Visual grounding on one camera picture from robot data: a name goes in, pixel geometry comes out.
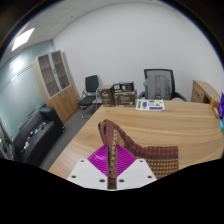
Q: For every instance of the brown patterned towel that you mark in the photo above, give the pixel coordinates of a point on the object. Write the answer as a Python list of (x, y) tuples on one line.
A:
[(160, 160)]

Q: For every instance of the orange box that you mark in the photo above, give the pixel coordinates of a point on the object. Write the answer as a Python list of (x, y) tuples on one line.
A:
[(215, 106)]

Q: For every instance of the black visitor chair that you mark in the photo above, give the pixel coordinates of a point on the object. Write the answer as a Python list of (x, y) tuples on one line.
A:
[(90, 85)]

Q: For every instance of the large dark printed box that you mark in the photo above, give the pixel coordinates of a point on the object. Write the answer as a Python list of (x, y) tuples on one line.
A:
[(125, 99)]

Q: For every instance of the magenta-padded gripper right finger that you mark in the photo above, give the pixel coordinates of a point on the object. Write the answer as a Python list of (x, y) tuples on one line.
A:
[(133, 168)]

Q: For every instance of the blue small box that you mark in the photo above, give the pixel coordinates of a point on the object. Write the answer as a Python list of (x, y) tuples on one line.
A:
[(221, 126)]

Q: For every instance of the white printed leaflet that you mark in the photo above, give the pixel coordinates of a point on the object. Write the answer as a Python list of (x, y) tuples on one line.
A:
[(150, 105)]

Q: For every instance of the low wooden side cabinet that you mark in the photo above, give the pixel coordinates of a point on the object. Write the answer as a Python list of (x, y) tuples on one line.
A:
[(203, 91)]

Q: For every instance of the black mesh office chair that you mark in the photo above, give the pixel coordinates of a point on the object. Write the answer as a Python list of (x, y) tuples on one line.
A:
[(173, 83)]

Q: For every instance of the wooden cabinet with glass doors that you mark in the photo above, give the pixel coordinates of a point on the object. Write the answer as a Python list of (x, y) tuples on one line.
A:
[(56, 86)]

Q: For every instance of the grey jacket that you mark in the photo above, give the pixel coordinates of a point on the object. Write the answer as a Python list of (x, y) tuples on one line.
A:
[(156, 86)]

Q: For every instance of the black leather sofa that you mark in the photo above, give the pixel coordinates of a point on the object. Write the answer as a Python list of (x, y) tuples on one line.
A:
[(36, 140)]

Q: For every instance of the small dark printed box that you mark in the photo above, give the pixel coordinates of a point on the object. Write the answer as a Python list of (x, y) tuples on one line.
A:
[(123, 87)]

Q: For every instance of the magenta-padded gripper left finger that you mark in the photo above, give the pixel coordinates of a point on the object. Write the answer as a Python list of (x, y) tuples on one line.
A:
[(93, 166)]

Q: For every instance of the brown cardboard box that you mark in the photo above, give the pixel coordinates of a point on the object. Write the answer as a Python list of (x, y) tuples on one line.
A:
[(106, 96)]

